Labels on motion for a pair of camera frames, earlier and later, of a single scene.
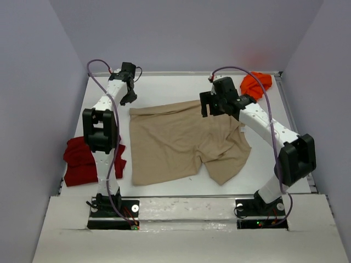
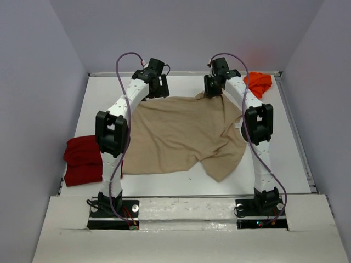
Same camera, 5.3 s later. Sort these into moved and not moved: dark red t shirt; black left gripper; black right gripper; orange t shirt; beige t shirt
Moved: beige t shirt; black left gripper; black right gripper
Not moved: orange t shirt; dark red t shirt
